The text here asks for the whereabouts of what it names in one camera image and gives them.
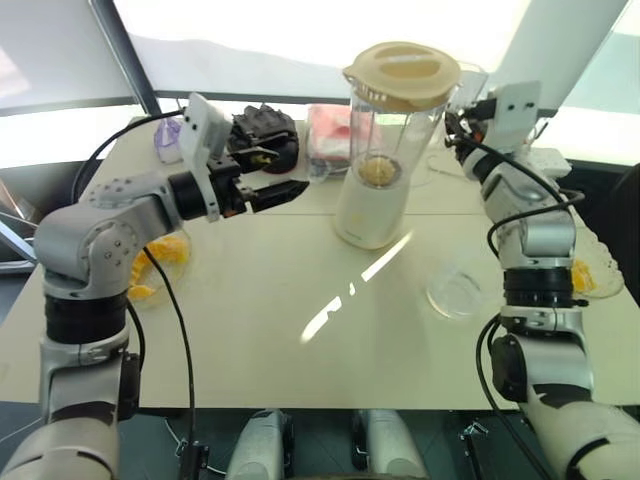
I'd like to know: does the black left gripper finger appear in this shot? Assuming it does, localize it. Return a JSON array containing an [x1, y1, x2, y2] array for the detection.
[[243, 178, 312, 215], [233, 144, 281, 175]]

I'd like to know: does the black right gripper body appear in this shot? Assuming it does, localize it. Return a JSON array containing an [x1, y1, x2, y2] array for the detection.
[[443, 97, 497, 154]]

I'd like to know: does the cream blender base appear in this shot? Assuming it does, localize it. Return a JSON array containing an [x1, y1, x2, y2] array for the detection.
[[333, 169, 412, 250]]

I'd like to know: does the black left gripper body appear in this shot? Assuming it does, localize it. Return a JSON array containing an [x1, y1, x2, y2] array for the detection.
[[207, 157, 254, 220]]

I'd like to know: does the purple clear plastic bag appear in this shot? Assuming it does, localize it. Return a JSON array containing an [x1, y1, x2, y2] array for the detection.
[[154, 118, 184, 165]]

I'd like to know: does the cream blender jar lid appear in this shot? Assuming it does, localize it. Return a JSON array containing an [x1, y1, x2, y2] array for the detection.
[[342, 41, 461, 112]]

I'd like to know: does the peeled orange segment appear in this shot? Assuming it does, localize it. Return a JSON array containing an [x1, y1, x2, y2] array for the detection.
[[360, 155, 396, 187]]

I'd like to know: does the scalloped glass bowl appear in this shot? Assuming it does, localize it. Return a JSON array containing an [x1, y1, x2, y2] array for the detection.
[[569, 229, 626, 300]]

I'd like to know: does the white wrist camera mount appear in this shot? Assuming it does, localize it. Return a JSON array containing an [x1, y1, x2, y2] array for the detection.
[[178, 92, 235, 224], [487, 79, 544, 151]]

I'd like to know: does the clear blender jar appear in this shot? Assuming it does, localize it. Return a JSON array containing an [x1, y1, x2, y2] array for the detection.
[[348, 82, 449, 190]]

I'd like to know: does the clear empty glass bowl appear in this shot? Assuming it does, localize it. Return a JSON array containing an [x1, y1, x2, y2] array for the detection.
[[426, 266, 485, 319]]

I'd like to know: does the grey rounded leg cover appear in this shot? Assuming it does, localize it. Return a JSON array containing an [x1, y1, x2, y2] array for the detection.
[[352, 408, 429, 480], [227, 408, 296, 480]]

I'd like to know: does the orange segments pile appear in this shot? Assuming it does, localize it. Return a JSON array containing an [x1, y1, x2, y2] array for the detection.
[[128, 237, 191, 301], [569, 259, 599, 294]]

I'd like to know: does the pink cloth in plastic bag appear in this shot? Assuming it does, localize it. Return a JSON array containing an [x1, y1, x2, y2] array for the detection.
[[305, 103, 354, 184]]

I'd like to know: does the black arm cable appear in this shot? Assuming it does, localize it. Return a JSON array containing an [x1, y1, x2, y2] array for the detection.
[[449, 127, 586, 441], [73, 108, 211, 480]]

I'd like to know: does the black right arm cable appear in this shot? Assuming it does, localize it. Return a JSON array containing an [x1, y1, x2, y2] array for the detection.
[[449, 127, 586, 441]]

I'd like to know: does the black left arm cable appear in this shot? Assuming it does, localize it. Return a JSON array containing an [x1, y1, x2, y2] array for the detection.
[[73, 108, 211, 480]]

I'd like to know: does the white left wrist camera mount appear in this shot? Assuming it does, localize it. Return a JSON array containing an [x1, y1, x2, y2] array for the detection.
[[178, 92, 235, 224]]

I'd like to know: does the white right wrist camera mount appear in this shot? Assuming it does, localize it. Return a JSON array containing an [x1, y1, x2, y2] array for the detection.
[[487, 79, 544, 151]]

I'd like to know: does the black lumpy object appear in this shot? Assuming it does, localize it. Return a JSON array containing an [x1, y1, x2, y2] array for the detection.
[[227, 104, 301, 175]]

